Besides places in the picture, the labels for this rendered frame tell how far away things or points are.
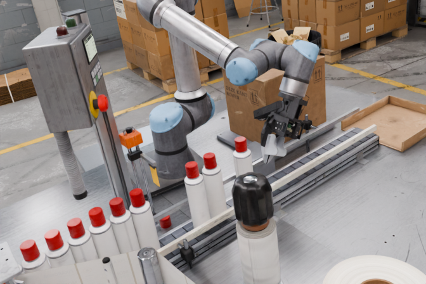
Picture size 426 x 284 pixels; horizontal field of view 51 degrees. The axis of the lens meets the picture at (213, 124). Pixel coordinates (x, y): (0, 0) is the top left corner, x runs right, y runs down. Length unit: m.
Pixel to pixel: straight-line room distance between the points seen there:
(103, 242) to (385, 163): 0.95
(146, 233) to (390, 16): 4.57
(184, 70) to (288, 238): 0.67
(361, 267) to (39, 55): 0.74
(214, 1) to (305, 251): 3.77
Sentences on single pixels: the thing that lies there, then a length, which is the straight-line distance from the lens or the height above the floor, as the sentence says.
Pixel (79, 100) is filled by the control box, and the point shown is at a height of 1.35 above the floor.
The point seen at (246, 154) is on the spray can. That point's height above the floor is 1.04.
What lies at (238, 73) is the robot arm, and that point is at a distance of 1.19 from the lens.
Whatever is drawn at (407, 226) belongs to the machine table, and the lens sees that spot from 1.34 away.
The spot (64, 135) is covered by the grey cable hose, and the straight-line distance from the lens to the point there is 1.08.
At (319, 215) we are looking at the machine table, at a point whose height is 0.83.
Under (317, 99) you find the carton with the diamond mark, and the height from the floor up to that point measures 0.96.
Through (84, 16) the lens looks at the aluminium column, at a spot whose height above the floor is 1.49.
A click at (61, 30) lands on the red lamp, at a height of 1.49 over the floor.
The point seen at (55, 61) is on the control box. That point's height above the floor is 1.44.
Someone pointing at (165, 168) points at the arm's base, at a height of 0.89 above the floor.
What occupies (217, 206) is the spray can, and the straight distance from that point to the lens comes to 1.25.
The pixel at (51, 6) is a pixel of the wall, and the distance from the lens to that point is 6.40.
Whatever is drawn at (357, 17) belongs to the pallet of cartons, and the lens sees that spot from 5.00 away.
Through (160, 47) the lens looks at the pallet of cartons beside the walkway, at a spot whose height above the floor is 0.48.
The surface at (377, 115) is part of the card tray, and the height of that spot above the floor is 0.83.
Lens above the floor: 1.68
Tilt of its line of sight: 26 degrees down
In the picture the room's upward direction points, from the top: 9 degrees counter-clockwise
